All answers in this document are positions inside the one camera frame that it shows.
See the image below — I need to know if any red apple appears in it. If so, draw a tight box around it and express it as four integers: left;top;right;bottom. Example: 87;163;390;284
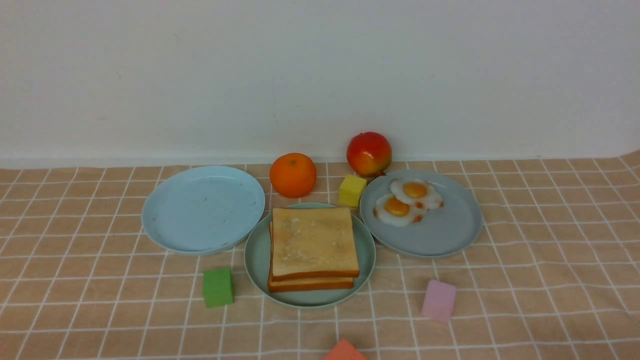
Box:
346;131;393;178

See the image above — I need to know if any light blue left plate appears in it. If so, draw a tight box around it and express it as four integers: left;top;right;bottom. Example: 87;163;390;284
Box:
141;166;266;256

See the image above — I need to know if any toast slice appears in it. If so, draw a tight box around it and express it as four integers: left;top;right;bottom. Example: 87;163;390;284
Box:
267;221;355;293
270;207;361;281

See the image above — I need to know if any red-orange cube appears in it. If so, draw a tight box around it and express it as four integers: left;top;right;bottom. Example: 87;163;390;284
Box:
323;338;366;360

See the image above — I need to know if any green cube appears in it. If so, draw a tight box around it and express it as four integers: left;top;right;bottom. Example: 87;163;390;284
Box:
202;267;234;309

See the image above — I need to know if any grey-blue right plate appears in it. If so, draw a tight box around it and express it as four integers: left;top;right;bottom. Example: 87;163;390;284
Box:
359;170;483;258

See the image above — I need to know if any yellow cube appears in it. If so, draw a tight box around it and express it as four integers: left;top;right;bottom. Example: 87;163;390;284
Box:
338;174;368;208

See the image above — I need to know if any pink cube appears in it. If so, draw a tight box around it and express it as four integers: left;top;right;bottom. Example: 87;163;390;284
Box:
421;279;457;324

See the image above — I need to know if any orange fruit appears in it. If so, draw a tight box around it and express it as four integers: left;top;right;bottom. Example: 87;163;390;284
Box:
269;152;318;199

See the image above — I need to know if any fried egg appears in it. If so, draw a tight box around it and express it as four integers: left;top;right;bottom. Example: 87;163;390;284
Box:
372;193;428;227
390;178;444;211

